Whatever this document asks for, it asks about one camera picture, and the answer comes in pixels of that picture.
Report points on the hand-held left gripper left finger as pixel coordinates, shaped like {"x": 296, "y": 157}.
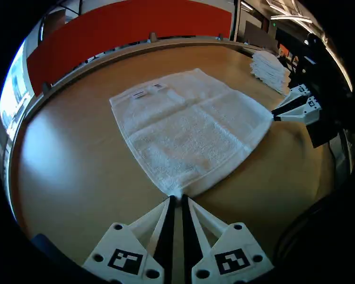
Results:
{"x": 127, "y": 242}

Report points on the white towel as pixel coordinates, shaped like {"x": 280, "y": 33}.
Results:
{"x": 189, "y": 130}

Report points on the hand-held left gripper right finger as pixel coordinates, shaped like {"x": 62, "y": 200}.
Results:
{"x": 233, "y": 245}

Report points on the red desk screen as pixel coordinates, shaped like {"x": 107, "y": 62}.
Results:
{"x": 118, "y": 44}

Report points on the stack of white towels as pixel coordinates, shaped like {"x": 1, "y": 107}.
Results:
{"x": 270, "y": 72}

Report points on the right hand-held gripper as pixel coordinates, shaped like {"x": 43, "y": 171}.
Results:
{"x": 325, "y": 88}

